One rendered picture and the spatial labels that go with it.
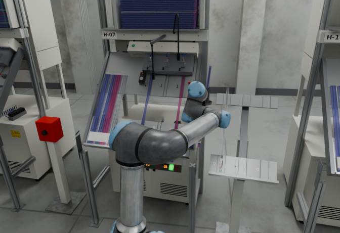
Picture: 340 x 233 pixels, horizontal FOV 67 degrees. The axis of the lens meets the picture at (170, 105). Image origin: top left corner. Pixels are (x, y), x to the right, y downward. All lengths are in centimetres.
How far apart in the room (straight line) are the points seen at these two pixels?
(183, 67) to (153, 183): 98
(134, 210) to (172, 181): 111
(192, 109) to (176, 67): 60
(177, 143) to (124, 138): 17
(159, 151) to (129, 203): 27
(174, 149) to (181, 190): 133
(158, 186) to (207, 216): 45
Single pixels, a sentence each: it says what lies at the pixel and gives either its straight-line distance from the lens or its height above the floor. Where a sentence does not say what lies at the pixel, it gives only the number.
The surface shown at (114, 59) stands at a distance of 195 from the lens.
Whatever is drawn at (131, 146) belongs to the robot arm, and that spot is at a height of 115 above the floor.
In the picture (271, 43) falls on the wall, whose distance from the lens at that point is 450.
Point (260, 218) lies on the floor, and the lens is 227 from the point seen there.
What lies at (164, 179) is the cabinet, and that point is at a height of 27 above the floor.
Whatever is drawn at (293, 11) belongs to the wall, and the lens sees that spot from 451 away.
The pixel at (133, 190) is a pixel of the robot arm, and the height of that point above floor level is 96.
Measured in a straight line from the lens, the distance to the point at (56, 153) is 217.
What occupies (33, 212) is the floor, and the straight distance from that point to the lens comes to 252.
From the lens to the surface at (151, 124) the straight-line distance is 164.
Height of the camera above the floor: 159
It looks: 23 degrees down
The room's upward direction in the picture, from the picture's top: 1 degrees counter-clockwise
